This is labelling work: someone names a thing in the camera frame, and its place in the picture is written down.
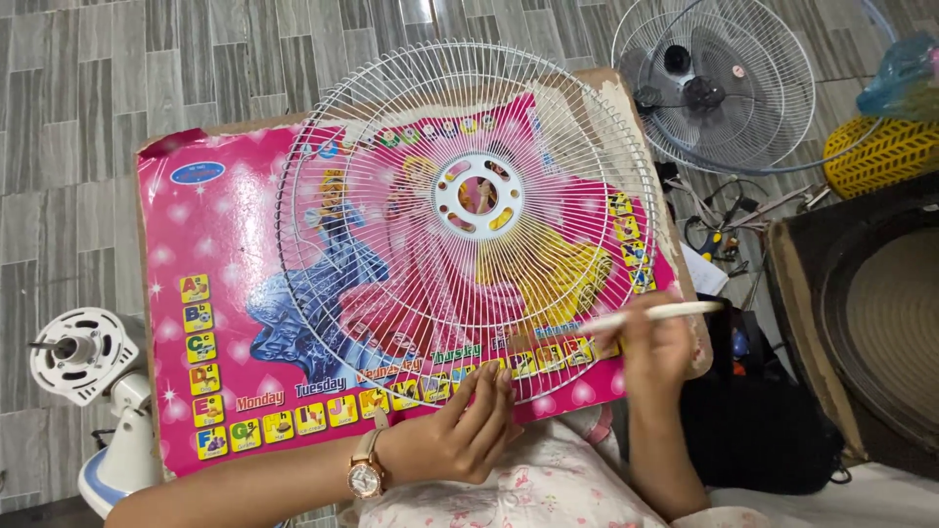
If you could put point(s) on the person's left hand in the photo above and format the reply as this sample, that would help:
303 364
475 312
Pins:
440 444

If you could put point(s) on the person's right hand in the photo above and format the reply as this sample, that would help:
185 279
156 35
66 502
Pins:
660 352

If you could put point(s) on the person's right fingers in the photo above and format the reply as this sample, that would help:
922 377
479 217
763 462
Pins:
623 337

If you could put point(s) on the person's left fingers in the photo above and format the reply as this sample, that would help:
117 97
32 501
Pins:
488 392

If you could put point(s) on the white paper sheet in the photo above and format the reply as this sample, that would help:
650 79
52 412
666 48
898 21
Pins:
703 271

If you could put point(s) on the person's floral white clothing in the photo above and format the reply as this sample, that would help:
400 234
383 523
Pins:
543 484

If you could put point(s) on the rose gold wristwatch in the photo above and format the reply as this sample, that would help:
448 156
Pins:
364 473

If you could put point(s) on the black bag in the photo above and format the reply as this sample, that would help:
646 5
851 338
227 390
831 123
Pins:
755 433

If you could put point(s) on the black carton with round disc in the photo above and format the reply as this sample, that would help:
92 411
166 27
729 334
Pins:
880 308

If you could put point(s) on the fan with grey blades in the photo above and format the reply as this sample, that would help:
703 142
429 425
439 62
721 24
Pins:
704 92

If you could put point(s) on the pink printed alphabet lap desk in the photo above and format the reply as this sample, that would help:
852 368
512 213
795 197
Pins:
220 293

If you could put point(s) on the yellow plastic basket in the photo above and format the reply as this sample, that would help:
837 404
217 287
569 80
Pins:
880 158

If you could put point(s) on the blue plastic bag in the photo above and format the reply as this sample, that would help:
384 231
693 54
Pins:
902 77

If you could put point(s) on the white fan motor on stand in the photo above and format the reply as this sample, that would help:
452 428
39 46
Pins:
81 352

